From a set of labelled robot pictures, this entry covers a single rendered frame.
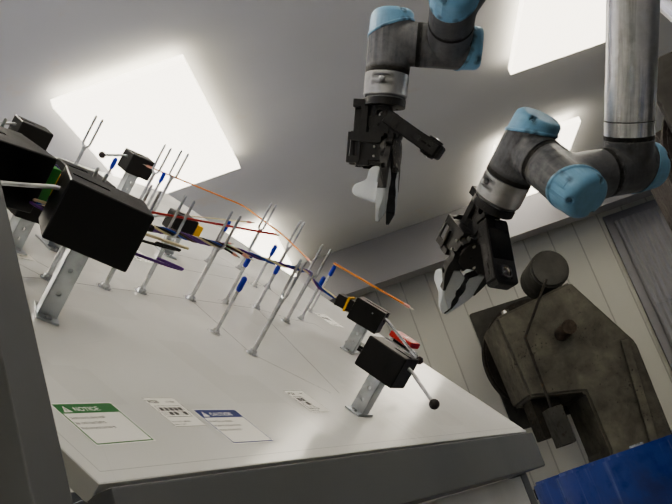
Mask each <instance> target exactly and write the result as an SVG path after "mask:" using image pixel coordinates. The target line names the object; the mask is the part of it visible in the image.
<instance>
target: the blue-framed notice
mask: <svg viewBox="0 0 672 504"><path fill-rule="evenodd" d="M192 410H193V411H194V412H196V413H197V414H198V415H199V416H201V417H202V418H203V419H204V420H205V421H207V422H208V423H209V424H210V425H211V426H213V427H214V428H215V429H216V430H218V431H219V432H220V433H221V434H222V435H224V436H225V437H226V438H227V439H228V440H230V441H231V442H232V443H233V444H243V443H258V442H274V440H273V439H272V438H270V437H269V436H268V435H266V434H265V433H264V432H263V431H261V430H260V429H259V428H258V427H256V426H255V425H254V424H253V423H251V422H250V421H249V420H248V419H246V418H245V417H244V416H243V415H241V414H240V413H239V412H238V411H236V410H235V409H192Z"/></svg>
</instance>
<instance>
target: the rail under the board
mask: <svg viewBox="0 0 672 504"><path fill-rule="evenodd" d="M543 466H545V463H544V460H543V458H542V455H541V453H540V450H539V448H538V445H537V443H536V440H535V437H534V435H533V433H532V432H530V433H523V434H515V435H508V436H500V437H492V438H485V439H477V440H469V441H462V442H454V443H447V444H439V445H431V446H424V447H416V448H408V449H401V450H393V451H385V452H378V453H370V454H363V455H355V456H347V457H340V458H332V459H324V460H317V461H309V462H302V463H294V464H286V465H279V466H271V467H263V468H256V469H248V470H241V471H233V472H225V473H218V474H210V475H202V476H195V477H187V478H179V479H172V480H164V481H157V482H149V483H141V484H134V485H126V486H118V487H111V488H109V489H106V490H104V491H102V492H99V493H97V494H95V495H94V496H93V497H92V498H91V499H90V500H89V501H87V502H88V503H87V502H85V501H84V500H80V501H78V502H76V503H73V504H418V503H422V502H425V501H429V500H433V499H436V498H440V497H443V496H447V495H450V494H454V493H457V492H461V491H464V490H468V489H471V488H475V487H478V486H482V485H486V484H489V483H493V482H496V481H500V480H503V479H507V478H510V477H514V476H517V475H520V474H523V473H526V472H529V471H532V470H535V469H538V468H540V467H543Z"/></svg>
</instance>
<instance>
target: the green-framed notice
mask: <svg viewBox="0 0 672 504"><path fill-rule="evenodd" d="M51 406H52V407H54V408H55V409H56V410H57V411H58V412H59V413H60V414H61V415H63V416H64V417H65V418H66V419H67V420H68V421H69V422H71V423H72V424H73V425H74V426H75V427H76V428H77V429H78V430H80V431H81V432H82V433H83V434H84V435H85V436H86V437H88V438H89V439H90V440H91V441H92V442H93V443H94V444H95V445H97V446H101V445H113V444H124V443H136V442H147V441H156V440H155V439H153V438H152V437H151V436H150V435H149V434H148V433H146V432H145V431H144V430H143V429H142V428H140V427H139V426H138V425H137V424H136V423H134V422H133V421H132V420H131V419H130V418H129V417H127V416H126V415H125V414H124V413H123V412H121V411H120V410H119V409H118V408H117V407H115V406H114V405H113V404H112V403H111V402H93V403H51Z"/></svg>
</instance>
